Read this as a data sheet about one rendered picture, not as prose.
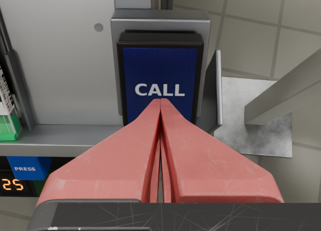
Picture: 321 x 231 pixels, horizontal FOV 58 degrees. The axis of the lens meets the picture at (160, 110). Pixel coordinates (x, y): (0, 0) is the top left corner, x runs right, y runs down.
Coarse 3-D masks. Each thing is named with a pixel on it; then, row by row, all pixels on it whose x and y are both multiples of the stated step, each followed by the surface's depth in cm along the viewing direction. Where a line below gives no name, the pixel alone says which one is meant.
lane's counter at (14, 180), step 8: (0, 176) 26; (8, 176) 26; (0, 184) 27; (8, 184) 27; (16, 184) 27; (24, 184) 27; (0, 192) 28; (8, 192) 28; (16, 192) 28; (24, 192) 28
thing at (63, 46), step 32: (0, 0) 16; (32, 0) 16; (64, 0) 16; (96, 0) 16; (0, 32) 17; (32, 32) 17; (64, 32) 17; (96, 32) 17; (0, 64) 19; (32, 64) 19; (64, 64) 19; (96, 64) 19; (32, 96) 20; (64, 96) 20; (96, 96) 20; (32, 128) 21
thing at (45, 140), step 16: (48, 128) 21; (64, 128) 21; (80, 128) 21; (96, 128) 21; (112, 128) 21; (0, 144) 20; (16, 144) 20; (32, 144) 20; (48, 144) 20; (64, 144) 20; (80, 144) 20
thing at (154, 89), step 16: (128, 48) 13; (144, 48) 13; (160, 48) 13; (176, 48) 13; (128, 64) 14; (144, 64) 14; (160, 64) 14; (176, 64) 14; (192, 64) 14; (128, 80) 14; (144, 80) 14; (160, 80) 14; (176, 80) 14; (192, 80) 14; (128, 96) 15; (144, 96) 15; (160, 96) 15; (176, 96) 15; (192, 96) 15; (128, 112) 15
